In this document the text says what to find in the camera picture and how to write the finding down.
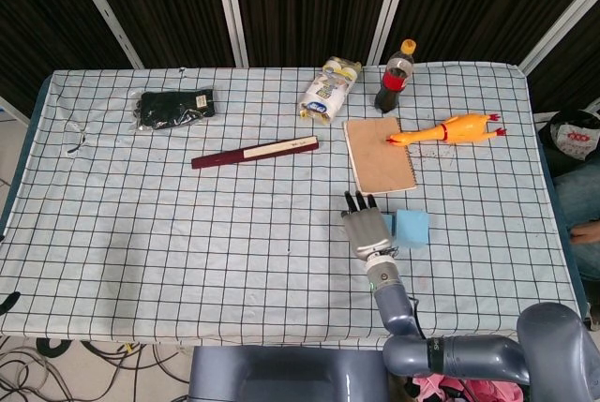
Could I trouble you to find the dark red folded fan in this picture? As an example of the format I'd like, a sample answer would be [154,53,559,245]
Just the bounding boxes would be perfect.
[190,135,323,171]

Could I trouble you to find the pack of white tape rolls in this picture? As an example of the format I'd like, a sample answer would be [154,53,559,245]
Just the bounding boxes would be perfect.
[297,56,362,126]

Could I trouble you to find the white black checkered tablecloth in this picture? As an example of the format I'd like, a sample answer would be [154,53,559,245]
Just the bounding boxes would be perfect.
[0,62,585,346]

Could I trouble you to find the black gloves in plastic bag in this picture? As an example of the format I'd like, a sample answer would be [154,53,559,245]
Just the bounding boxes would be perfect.
[130,86,218,132]

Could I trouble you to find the tangle of floor cables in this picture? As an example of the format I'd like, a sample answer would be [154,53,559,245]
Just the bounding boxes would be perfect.
[0,335,193,402]

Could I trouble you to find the grey-blue robot torso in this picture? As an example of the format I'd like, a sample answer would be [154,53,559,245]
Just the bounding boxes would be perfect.
[187,345,390,402]

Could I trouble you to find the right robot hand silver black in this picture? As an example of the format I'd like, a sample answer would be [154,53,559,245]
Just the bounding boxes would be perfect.
[343,190,395,261]

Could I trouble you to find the white partition post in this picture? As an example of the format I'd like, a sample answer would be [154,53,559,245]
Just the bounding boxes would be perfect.
[366,0,416,66]
[517,0,600,76]
[211,0,249,67]
[63,0,144,69]

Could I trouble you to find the white plastic bag red print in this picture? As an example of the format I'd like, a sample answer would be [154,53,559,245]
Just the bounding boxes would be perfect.
[536,109,600,162]

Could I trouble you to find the black arm cable with plug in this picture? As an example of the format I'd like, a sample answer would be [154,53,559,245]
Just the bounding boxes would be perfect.
[409,297,424,338]

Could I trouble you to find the brown spiral notebook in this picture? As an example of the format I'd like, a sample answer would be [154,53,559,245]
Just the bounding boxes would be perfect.
[342,115,419,196]

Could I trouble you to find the cola bottle red label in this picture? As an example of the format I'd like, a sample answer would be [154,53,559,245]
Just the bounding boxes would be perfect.
[373,38,418,113]

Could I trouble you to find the large blue foam cube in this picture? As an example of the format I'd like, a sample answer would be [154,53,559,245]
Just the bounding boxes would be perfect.
[393,208,431,249]

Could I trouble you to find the yellow rubber chicken toy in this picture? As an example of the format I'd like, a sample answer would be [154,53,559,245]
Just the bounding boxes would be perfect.
[386,111,508,146]

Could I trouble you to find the pink cloth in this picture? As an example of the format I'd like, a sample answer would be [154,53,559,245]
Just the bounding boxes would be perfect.
[405,373,524,402]

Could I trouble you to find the black tape roll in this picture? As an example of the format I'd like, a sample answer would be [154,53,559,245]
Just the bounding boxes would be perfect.
[37,338,71,359]

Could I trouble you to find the seated person in jeans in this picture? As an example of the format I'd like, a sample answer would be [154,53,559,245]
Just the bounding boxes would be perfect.
[552,157,600,281]

